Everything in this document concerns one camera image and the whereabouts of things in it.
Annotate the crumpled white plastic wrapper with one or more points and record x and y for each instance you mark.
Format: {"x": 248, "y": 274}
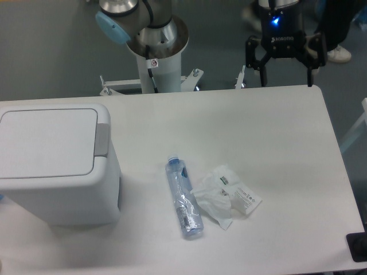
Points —
{"x": 221, "y": 192}

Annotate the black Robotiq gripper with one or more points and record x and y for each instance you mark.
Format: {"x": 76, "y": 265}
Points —
{"x": 283, "y": 36}

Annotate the white plastic trash can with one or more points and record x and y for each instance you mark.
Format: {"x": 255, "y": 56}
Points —
{"x": 71, "y": 200}

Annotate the white sneaker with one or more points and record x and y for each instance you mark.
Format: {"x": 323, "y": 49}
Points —
{"x": 339, "y": 55}

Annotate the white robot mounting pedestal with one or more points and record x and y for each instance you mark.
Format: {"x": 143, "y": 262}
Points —
{"x": 159, "y": 73}

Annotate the person in black trousers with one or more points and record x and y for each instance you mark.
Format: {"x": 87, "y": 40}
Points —
{"x": 335, "y": 21}

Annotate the clear plastic water bottle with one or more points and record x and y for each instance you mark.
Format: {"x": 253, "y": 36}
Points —
{"x": 185, "y": 204}

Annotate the white metal base frame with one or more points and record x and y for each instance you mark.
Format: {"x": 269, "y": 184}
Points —
{"x": 189, "y": 83}

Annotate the grey lid push button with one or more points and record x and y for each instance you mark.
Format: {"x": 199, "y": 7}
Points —
{"x": 102, "y": 139}

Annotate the white trash can lid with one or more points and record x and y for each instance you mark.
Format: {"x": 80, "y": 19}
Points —
{"x": 44, "y": 143}

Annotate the white frame at right edge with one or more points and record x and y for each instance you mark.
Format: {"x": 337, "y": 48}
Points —
{"x": 355, "y": 131}

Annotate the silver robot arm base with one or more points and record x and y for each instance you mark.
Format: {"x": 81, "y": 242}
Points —
{"x": 148, "y": 28}

